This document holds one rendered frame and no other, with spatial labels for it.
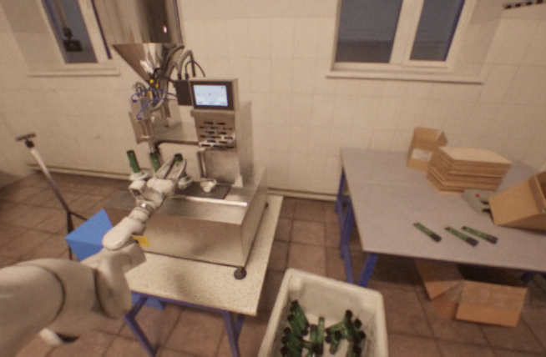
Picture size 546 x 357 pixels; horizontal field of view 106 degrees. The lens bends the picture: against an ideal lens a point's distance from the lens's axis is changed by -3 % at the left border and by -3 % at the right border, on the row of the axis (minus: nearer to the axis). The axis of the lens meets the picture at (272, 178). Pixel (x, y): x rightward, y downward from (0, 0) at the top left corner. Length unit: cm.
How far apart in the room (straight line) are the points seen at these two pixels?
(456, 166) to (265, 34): 177
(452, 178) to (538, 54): 135
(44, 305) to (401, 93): 235
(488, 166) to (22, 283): 193
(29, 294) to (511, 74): 280
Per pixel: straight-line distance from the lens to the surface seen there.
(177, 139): 103
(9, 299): 28
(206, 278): 101
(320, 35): 220
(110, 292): 43
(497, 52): 262
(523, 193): 157
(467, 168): 179
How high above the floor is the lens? 154
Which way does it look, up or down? 30 degrees down
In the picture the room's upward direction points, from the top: straight up
